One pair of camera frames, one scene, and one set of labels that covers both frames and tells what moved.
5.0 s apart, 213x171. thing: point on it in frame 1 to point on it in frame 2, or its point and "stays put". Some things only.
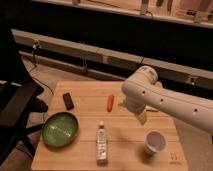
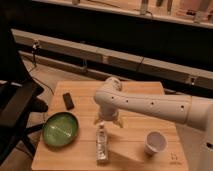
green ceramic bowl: (60, 129) stays put
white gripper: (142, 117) to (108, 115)
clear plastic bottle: (102, 145) stays put
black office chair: (18, 93) stays put
